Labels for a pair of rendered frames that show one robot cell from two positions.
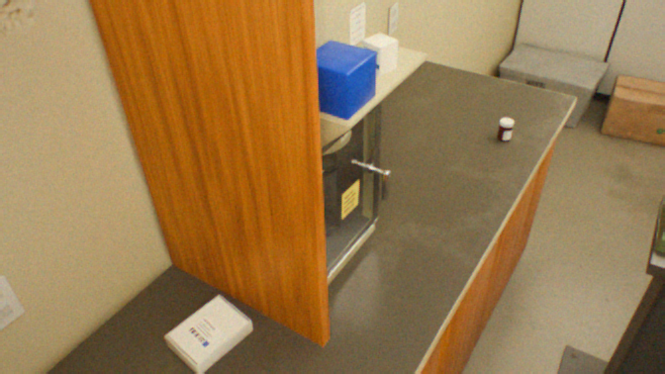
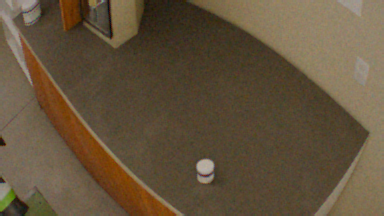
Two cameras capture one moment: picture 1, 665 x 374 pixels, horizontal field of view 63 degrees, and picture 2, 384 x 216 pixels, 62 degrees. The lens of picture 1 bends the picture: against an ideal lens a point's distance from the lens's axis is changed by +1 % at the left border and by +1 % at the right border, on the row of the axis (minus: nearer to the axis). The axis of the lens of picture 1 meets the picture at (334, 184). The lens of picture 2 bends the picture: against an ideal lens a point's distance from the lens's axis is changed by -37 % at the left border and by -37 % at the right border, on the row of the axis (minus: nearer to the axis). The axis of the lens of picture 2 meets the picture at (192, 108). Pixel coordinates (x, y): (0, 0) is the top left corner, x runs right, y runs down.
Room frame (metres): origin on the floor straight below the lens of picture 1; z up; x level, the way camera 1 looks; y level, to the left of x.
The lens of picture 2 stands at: (1.71, -1.28, 2.08)
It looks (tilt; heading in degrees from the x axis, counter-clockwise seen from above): 50 degrees down; 105
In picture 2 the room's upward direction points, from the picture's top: 4 degrees counter-clockwise
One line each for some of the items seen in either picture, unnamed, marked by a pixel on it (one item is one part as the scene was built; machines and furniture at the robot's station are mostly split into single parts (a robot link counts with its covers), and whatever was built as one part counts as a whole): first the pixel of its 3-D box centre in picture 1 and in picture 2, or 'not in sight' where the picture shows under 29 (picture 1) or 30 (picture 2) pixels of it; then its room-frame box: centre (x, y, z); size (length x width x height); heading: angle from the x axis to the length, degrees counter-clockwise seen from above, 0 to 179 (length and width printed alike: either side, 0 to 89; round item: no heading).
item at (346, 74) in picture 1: (338, 79); not in sight; (0.86, -0.01, 1.56); 0.10 x 0.10 x 0.09; 56
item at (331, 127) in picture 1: (366, 101); not in sight; (0.95, -0.07, 1.46); 0.32 x 0.11 x 0.10; 146
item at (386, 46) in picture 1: (379, 54); not in sight; (0.99, -0.10, 1.54); 0.05 x 0.05 x 0.06; 42
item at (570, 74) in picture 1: (547, 86); not in sight; (3.27, -1.48, 0.17); 0.60 x 0.42 x 0.33; 54
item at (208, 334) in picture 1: (209, 332); not in sight; (0.76, 0.30, 0.96); 0.16 x 0.12 x 0.04; 137
